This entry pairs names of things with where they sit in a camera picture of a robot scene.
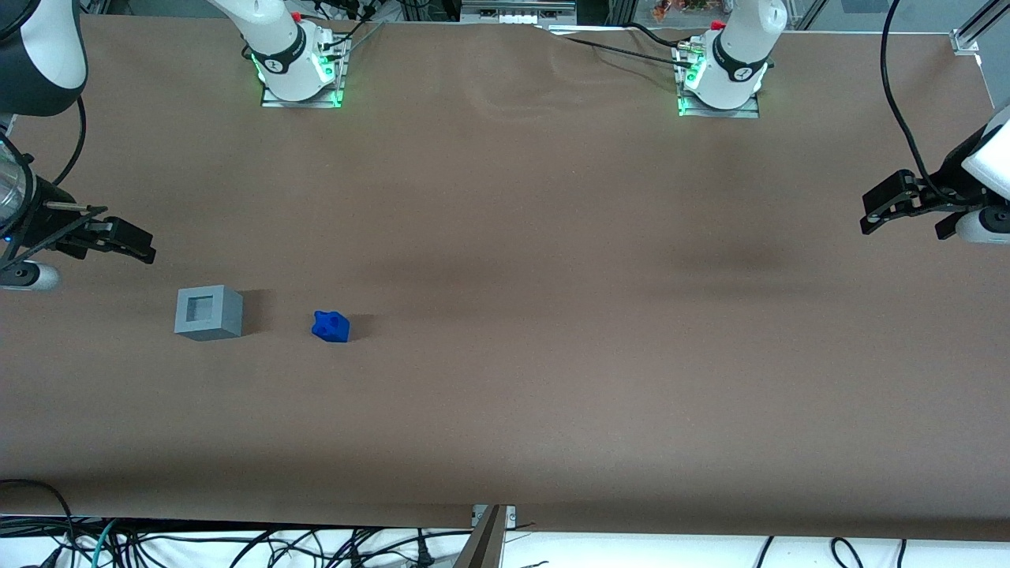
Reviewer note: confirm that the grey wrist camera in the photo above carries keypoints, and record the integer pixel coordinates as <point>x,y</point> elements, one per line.
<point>28,277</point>
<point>986,226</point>

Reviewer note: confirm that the small metal edge bracket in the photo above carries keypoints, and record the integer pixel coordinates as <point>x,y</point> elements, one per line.
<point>509,514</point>

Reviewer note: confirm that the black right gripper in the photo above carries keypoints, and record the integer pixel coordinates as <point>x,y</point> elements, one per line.
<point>46,218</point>

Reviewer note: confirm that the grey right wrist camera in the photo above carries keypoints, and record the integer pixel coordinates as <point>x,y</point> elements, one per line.
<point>28,277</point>

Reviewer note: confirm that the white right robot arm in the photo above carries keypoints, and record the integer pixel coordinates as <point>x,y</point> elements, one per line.
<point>276,39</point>

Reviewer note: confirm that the silver background device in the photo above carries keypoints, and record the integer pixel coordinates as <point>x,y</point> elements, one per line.
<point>517,9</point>

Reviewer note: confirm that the aluminum frame corner profile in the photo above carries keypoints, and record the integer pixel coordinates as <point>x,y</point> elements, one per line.
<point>974,31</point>

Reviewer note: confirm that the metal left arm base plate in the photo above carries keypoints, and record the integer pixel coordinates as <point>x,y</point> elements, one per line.
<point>746,111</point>

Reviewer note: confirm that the brown table mat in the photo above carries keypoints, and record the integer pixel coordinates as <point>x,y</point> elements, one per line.
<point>513,315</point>

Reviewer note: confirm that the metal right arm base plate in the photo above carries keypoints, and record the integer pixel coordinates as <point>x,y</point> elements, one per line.
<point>304,102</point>

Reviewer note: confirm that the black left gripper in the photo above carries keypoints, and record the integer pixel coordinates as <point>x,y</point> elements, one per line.
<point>949,184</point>

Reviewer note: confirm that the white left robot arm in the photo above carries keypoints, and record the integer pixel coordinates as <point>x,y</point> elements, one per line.
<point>742,47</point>

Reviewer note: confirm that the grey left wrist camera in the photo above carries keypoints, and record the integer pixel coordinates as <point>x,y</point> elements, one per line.
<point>986,226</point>

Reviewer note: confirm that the aluminum profile post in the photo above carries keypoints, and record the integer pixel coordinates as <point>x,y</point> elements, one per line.
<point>481,544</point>

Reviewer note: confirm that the blue plastic part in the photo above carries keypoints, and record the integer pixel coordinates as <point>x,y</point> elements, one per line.
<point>331,327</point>

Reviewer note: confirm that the gray square base block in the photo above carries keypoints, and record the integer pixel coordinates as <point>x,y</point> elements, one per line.
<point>225,315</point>

